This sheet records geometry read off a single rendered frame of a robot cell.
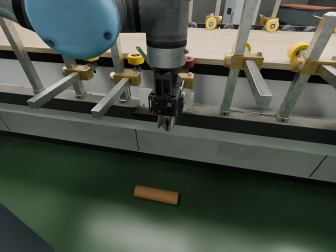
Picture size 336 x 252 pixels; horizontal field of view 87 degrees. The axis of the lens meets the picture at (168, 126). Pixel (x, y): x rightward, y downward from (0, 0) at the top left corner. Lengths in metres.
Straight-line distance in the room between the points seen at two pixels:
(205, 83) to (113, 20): 0.82
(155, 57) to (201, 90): 0.67
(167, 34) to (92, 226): 1.20
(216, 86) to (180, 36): 0.67
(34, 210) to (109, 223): 0.53
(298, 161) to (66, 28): 1.43
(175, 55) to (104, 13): 0.19
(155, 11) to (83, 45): 0.17
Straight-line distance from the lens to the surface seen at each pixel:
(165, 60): 0.40
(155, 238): 1.24
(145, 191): 1.29
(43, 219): 1.51
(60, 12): 0.25
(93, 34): 0.25
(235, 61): 0.75
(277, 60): 1.02
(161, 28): 0.38
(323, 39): 0.82
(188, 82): 0.78
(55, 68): 1.38
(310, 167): 1.55
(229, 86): 0.80
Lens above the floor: 1.17
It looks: 39 degrees down
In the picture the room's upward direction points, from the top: straight up
